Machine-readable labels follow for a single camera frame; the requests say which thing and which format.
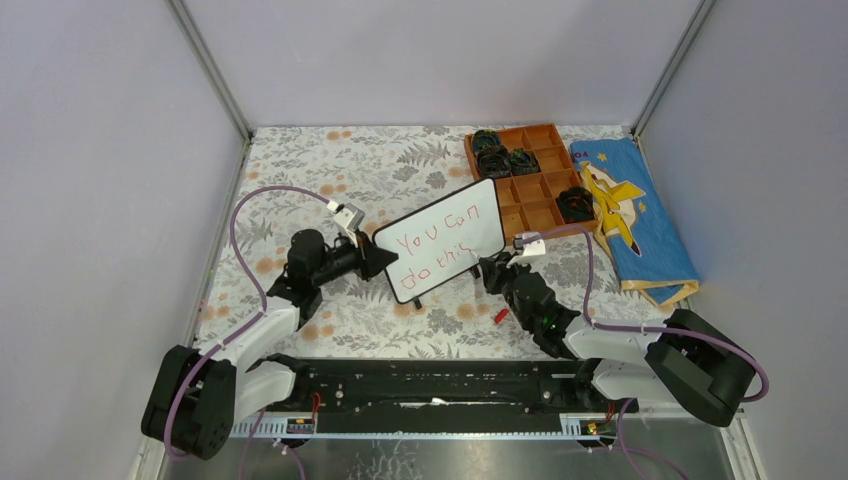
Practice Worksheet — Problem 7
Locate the floral table cloth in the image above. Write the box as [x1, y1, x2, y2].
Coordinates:
[192, 125, 690, 362]

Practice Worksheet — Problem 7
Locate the blue cartoon cloth bag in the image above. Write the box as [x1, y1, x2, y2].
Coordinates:
[569, 138, 700, 307]

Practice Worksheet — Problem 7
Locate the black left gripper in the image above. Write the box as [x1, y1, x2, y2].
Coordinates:
[312, 230, 398, 290]

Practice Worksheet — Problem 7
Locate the red marker cap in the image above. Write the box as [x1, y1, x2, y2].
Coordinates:
[494, 308, 510, 324]

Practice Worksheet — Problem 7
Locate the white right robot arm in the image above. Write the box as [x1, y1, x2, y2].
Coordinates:
[479, 252, 758, 427]

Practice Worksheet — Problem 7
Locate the aluminium frame post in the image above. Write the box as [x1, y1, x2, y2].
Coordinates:
[165, 0, 253, 142]
[630, 0, 718, 138]

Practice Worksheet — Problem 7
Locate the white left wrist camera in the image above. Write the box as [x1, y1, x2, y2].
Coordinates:
[326, 200, 364, 245]

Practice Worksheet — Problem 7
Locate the black coiled band middle left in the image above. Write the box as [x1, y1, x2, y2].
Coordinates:
[476, 145, 512, 179]

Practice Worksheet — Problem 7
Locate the orange wooden compartment tray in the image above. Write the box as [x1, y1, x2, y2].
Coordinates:
[464, 123, 599, 244]

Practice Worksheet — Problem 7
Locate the left electronics board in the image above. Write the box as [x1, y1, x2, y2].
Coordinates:
[284, 416, 317, 436]

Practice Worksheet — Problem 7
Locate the right electronics board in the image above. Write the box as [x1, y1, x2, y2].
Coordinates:
[580, 419, 617, 438]

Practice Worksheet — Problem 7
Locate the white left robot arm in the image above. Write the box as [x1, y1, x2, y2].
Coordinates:
[140, 229, 399, 460]

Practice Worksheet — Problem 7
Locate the black coiled band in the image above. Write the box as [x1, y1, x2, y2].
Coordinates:
[509, 148, 540, 176]
[470, 129, 502, 155]
[555, 186, 595, 224]
[476, 145, 512, 179]

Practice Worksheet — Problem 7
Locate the black framed whiteboard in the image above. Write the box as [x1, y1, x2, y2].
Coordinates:
[373, 179, 506, 304]

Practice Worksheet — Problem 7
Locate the black coiled band back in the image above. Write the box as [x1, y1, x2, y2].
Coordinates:
[470, 129, 502, 155]

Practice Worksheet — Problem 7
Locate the electronics board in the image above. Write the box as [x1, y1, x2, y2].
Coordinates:
[284, 416, 317, 436]
[580, 419, 617, 438]

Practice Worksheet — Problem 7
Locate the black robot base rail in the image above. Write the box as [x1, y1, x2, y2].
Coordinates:
[257, 356, 626, 438]

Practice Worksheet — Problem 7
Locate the black coiled band front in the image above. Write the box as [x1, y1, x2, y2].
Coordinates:
[555, 186, 595, 224]

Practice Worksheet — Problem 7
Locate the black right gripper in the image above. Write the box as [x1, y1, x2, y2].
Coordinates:
[479, 252, 534, 332]

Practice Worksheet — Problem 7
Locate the right aluminium frame post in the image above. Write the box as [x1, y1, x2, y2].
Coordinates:
[630, 0, 718, 138]

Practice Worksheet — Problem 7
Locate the left aluminium frame post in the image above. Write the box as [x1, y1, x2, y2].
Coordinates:
[165, 0, 253, 142]

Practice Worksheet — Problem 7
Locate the black coiled band middle right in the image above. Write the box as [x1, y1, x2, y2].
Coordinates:
[509, 148, 540, 176]

